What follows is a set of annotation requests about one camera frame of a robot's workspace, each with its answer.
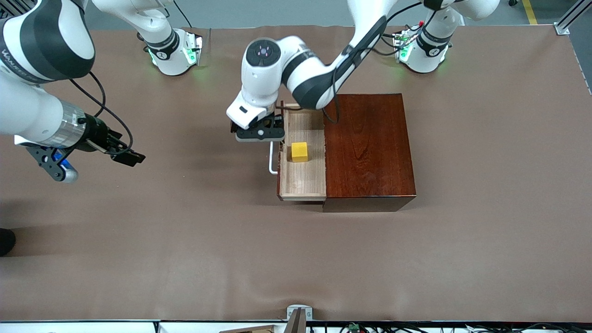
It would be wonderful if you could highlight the brown table cover cloth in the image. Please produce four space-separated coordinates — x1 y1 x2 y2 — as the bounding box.
0 24 592 323

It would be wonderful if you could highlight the black rounded object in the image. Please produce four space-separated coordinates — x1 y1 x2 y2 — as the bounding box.
0 228 16 257

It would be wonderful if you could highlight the black base cable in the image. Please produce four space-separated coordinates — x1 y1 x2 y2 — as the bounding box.
173 0 193 29
380 31 404 56

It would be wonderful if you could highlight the wooden drawer with white handle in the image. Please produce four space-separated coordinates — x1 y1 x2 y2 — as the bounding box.
269 101 327 202

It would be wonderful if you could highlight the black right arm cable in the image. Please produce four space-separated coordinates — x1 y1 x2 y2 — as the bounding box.
68 71 135 156

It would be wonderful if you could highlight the dark brown wooden cabinet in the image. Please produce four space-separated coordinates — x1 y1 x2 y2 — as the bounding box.
322 93 417 213

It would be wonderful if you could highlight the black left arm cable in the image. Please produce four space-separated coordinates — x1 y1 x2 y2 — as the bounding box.
321 2 438 125

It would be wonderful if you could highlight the right base connector plate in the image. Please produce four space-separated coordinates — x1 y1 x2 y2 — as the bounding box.
184 33 204 67

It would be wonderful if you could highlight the yellow cube block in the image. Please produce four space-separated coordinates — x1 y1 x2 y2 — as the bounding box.
290 142 309 163

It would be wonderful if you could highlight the light brown board piece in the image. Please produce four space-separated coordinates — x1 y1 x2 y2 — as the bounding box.
219 325 279 333

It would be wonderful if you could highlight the single aluminium frame profile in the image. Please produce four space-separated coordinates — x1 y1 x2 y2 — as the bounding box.
555 0 592 36

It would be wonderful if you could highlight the black left base cable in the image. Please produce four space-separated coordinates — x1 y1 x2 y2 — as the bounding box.
380 31 404 56

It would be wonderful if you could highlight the black right base cable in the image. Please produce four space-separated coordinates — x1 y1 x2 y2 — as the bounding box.
173 0 193 29

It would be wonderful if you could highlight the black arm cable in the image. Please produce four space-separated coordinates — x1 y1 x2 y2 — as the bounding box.
68 71 135 156
321 2 438 125

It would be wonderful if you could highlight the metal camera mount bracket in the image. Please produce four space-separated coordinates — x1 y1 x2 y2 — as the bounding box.
286 304 314 333

